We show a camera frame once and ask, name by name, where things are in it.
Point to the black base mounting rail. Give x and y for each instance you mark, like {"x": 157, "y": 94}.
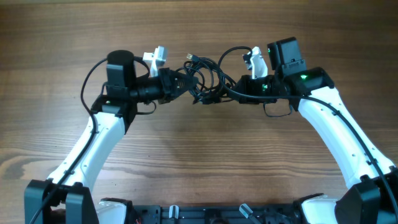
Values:
{"x": 267, "y": 214}

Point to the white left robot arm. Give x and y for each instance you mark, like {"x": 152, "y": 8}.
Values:
{"x": 65, "y": 196}

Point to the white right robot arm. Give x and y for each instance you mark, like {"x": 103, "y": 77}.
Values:
{"x": 370, "y": 177}

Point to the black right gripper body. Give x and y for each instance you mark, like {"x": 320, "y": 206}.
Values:
{"x": 244, "y": 88}

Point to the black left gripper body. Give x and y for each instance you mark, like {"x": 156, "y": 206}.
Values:
{"x": 166, "y": 85}

